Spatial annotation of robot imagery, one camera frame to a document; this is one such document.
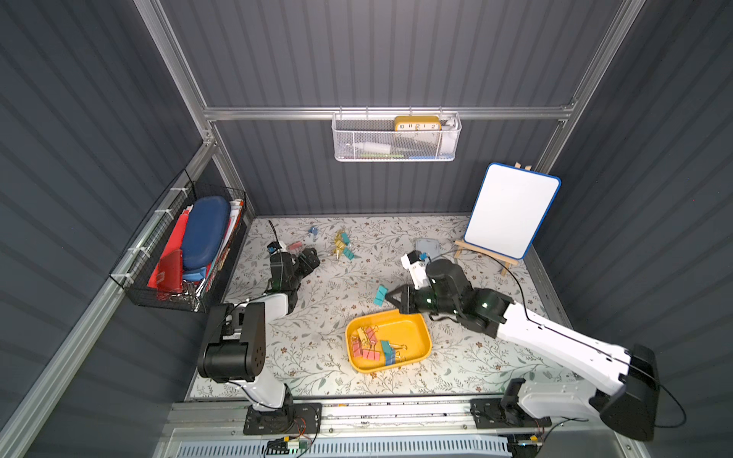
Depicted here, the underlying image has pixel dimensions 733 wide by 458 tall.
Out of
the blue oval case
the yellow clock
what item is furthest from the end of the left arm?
the yellow clock

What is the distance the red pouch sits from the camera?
0.64m

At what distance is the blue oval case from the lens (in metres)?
0.69

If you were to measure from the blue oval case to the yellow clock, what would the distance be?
568 mm
